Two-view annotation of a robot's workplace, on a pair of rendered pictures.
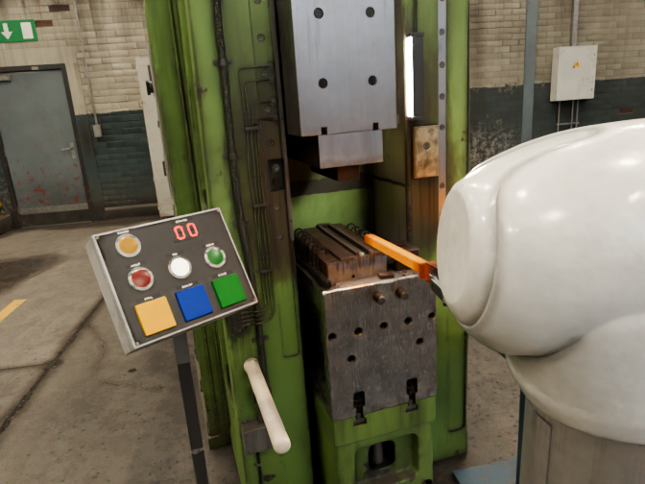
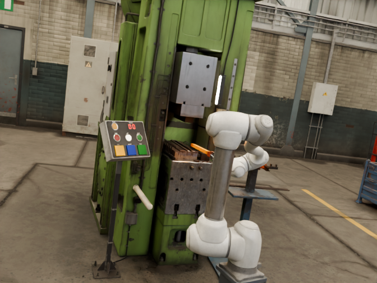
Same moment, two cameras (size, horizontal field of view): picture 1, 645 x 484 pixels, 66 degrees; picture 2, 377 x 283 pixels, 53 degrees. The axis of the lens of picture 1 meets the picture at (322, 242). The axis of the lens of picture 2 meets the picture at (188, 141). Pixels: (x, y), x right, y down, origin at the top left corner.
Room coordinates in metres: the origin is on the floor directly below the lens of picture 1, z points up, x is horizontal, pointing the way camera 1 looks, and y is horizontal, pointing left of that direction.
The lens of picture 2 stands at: (-1.52, 0.17, 1.56)
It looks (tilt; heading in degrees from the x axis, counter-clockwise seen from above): 9 degrees down; 355
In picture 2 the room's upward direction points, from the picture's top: 8 degrees clockwise
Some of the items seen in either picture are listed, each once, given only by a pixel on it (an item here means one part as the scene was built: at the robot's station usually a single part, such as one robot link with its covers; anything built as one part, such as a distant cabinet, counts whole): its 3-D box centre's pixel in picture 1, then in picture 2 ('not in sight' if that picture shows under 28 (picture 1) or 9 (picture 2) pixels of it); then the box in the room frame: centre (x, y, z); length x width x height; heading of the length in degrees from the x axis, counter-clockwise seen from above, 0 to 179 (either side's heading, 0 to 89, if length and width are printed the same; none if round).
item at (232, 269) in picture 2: not in sight; (244, 265); (0.33, -0.40, 0.63); 0.22 x 0.18 x 0.06; 116
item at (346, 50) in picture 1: (336, 64); (192, 80); (1.69, -0.08, 1.56); 0.42 x 0.39 x 0.40; 17
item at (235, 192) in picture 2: not in sight; (249, 191); (1.48, -0.68, 0.71); 0.40 x 0.30 x 0.02; 99
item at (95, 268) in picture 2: not in sight; (106, 265); (1.24, 0.41, 0.05); 0.22 x 0.22 x 0.09; 17
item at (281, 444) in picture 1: (265, 401); (142, 197); (1.29, 0.20, 0.62); 0.44 x 0.05 x 0.05; 17
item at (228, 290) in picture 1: (228, 290); (141, 150); (1.21, 0.25, 1.01); 0.07 x 0.05 x 0.07; 132
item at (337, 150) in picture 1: (328, 144); (183, 108); (1.68, -0.04, 1.32); 0.42 x 0.20 x 0.10; 17
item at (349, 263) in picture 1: (335, 248); (177, 149); (1.68, -0.04, 0.96); 0.42 x 0.20 x 0.09; 17
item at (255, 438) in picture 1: (255, 435); (130, 218); (1.49, 0.28, 0.36); 0.09 x 0.07 x 0.12; 107
